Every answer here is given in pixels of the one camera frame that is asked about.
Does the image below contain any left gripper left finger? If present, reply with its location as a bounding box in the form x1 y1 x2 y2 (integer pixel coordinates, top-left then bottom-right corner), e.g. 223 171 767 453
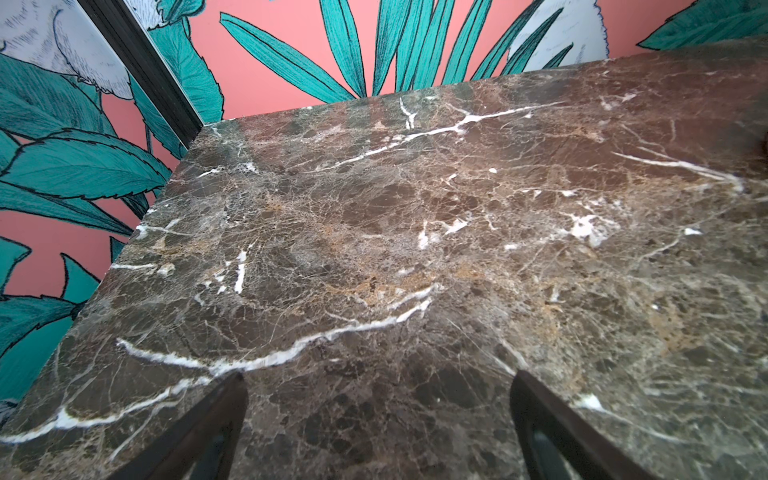
110 371 248 479

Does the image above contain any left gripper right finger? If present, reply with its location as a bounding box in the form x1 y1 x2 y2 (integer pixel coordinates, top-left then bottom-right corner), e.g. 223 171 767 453
509 370 653 479

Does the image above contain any left black frame post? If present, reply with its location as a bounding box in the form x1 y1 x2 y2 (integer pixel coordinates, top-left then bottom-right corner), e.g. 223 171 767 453
78 0 203 147

